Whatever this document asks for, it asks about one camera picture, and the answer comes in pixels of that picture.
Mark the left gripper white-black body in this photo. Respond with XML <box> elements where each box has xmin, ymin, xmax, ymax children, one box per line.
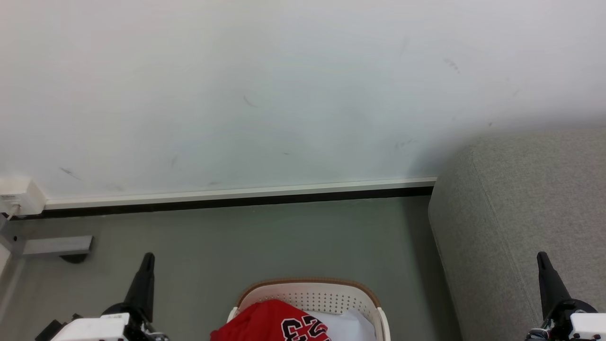
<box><xmin>50</xmin><ymin>303</ymin><xmax>169</xmax><ymax>341</ymax></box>

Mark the grey metal furniture foot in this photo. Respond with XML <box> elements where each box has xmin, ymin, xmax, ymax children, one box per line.
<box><xmin>0</xmin><ymin>215</ymin><xmax>94</xmax><ymax>264</ymax></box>

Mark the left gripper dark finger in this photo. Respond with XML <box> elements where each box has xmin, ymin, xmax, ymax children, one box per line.
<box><xmin>124</xmin><ymin>253</ymin><xmax>150</xmax><ymax>311</ymax></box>
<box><xmin>138</xmin><ymin>253</ymin><xmax>155</xmax><ymax>313</ymax></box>

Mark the right gripper white-black body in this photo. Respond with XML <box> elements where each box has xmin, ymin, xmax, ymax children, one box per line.
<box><xmin>540</xmin><ymin>299</ymin><xmax>606</xmax><ymax>341</ymax></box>

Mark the white cloth garment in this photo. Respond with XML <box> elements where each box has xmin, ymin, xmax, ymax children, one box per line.
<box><xmin>303</xmin><ymin>309</ymin><xmax>377</xmax><ymax>341</ymax></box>

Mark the white and black baseboard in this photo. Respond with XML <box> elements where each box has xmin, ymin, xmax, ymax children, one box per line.
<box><xmin>9</xmin><ymin>177</ymin><xmax>437</xmax><ymax>219</ymax></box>

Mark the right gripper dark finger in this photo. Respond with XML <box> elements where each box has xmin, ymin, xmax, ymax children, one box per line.
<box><xmin>538</xmin><ymin>252</ymin><xmax>559</xmax><ymax>315</ymax></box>
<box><xmin>543</xmin><ymin>252</ymin><xmax>572</xmax><ymax>306</ymax></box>

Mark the white wall socket box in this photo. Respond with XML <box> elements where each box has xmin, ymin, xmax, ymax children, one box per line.
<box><xmin>0</xmin><ymin>178</ymin><xmax>47</xmax><ymax>216</ymax></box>

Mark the grey fabric sofa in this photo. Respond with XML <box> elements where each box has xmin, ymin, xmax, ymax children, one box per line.
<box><xmin>428</xmin><ymin>130</ymin><xmax>606</xmax><ymax>341</ymax></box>

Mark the red basketball jersey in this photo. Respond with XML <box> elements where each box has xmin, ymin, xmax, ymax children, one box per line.
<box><xmin>211</xmin><ymin>299</ymin><xmax>332</xmax><ymax>341</ymax></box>

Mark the cream perforated laundry basket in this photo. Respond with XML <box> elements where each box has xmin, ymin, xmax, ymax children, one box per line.
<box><xmin>227</xmin><ymin>278</ymin><xmax>391</xmax><ymax>341</ymax></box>

